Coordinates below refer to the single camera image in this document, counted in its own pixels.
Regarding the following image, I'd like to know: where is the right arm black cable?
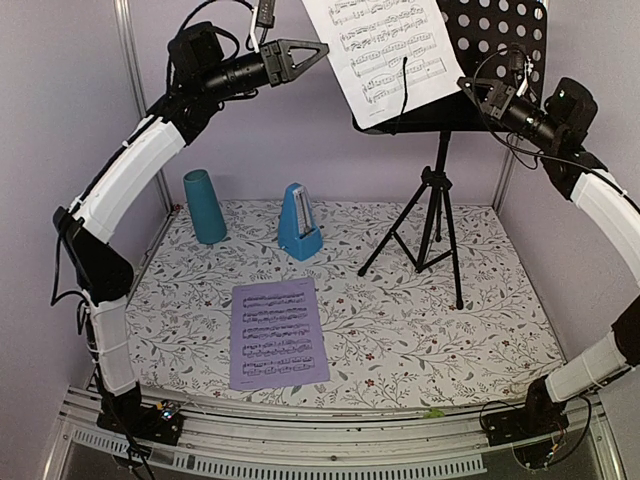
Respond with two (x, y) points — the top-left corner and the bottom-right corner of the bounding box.
(472, 47), (601, 174)

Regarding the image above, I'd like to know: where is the aluminium frame post right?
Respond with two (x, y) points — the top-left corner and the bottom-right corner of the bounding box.
(492, 149), (515, 214)

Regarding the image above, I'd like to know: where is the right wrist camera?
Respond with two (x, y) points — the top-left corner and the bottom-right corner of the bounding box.
(508, 42), (533, 97)

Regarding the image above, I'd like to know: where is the green tape piece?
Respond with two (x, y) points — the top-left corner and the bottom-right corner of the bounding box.
(423, 408), (445, 419)

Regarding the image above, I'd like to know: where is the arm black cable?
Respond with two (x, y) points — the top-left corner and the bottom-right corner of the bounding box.
(177, 0), (256, 36)
(472, 47), (601, 174)

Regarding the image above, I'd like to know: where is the purple sheet music page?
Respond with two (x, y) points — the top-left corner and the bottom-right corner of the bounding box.
(229, 277), (330, 391)

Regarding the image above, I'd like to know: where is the black music stand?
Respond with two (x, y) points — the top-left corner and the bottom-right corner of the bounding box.
(351, 0), (549, 311)

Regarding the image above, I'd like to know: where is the blue metronome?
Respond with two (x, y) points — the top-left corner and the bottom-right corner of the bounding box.
(278, 183), (323, 261)

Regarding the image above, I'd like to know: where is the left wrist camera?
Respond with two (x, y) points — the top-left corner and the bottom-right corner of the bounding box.
(249, 0), (276, 53)

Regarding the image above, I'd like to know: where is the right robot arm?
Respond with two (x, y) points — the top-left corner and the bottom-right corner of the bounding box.
(458, 77), (639, 446)

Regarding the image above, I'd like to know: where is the aluminium front rail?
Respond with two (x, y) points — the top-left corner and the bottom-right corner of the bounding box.
(41, 386), (627, 479)

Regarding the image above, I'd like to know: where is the floral table mat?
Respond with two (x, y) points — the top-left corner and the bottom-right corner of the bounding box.
(127, 201), (563, 409)

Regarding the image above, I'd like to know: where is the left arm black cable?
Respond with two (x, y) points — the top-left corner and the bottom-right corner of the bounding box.
(177, 0), (256, 36)

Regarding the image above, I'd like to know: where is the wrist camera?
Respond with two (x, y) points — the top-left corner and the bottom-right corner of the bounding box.
(508, 42), (533, 97)
(249, 0), (276, 53)

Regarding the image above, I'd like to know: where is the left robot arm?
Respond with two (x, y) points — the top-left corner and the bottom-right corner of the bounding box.
(53, 22), (329, 446)

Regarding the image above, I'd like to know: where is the teal ceramic vase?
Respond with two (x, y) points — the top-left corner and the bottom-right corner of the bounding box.
(183, 169), (227, 245)

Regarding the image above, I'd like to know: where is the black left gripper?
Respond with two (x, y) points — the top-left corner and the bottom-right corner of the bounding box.
(201, 36), (330, 100)

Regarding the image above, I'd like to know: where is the sheet music booklet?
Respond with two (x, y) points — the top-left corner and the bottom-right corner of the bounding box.
(303, 0), (463, 130)

